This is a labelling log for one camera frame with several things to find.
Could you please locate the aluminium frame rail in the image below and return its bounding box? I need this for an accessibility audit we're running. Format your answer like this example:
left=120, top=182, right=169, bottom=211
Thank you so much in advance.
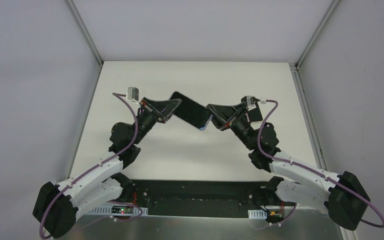
left=288, top=0, right=359, bottom=240
left=39, top=0, right=104, bottom=240

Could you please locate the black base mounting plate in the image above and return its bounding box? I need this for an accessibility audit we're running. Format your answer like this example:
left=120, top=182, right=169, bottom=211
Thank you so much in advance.
left=115, top=179, right=281, bottom=219

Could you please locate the right aluminium frame rail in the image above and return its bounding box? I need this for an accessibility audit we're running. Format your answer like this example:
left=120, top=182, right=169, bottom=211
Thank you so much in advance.
left=288, top=0, right=359, bottom=240

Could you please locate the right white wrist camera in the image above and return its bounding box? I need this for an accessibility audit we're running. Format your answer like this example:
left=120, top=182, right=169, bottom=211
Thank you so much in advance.
left=241, top=95, right=258, bottom=111

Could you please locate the right white slotted cable duct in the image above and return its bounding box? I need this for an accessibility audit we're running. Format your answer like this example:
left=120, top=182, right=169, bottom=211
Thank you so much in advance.
left=247, top=209, right=268, bottom=220

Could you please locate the left aluminium frame rail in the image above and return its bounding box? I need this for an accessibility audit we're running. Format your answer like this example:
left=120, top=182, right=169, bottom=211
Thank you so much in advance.
left=39, top=0, right=104, bottom=240

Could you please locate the purple cable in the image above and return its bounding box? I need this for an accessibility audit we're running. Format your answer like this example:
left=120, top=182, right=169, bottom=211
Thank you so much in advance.
left=254, top=98, right=384, bottom=229
left=38, top=92, right=139, bottom=240

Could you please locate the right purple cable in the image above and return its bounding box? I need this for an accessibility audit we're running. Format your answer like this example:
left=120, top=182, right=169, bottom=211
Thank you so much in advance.
left=254, top=98, right=384, bottom=229

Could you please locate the black phone with pink edge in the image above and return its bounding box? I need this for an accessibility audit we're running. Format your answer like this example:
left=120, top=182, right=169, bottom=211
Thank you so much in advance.
left=247, top=100, right=263, bottom=123

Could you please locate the shiny metal front panel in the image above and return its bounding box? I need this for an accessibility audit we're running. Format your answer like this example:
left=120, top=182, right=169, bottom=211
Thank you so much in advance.
left=62, top=210, right=343, bottom=240

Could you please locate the left white slotted cable duct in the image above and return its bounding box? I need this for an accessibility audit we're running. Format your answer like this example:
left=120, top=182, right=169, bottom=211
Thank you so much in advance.
left=86, top=204, right=148, bottom=217

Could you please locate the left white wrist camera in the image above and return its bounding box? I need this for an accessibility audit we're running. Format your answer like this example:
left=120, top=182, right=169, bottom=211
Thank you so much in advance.
left=126, top=87, right=139, bottom=102

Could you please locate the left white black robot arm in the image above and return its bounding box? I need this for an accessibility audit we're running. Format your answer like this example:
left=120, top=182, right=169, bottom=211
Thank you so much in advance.
left=32, top=97, right=182, bottom=240

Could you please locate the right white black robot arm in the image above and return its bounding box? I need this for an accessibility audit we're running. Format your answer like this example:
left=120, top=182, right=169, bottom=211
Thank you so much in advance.
left=207, top=102, right=371, bottom=231

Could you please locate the white slotted cable duct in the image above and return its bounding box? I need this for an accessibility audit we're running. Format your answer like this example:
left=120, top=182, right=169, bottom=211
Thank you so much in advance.
left=247, top=209, right=268, bottom=220
left=86, top=204, right=148, bottom=217

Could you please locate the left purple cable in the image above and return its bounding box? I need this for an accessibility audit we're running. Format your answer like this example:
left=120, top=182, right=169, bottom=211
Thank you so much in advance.
left=38, top=92, right=139, bottom=240

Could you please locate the left green circuit board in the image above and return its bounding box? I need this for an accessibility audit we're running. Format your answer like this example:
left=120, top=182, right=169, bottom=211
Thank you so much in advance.
left=111, top=205, right=135, bottom=215

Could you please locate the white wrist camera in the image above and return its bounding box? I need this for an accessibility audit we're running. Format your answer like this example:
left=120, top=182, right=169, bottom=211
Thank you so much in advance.
left=126, top=87, right=139, bottom=102
left=241, top=95, right=258, bottom=111

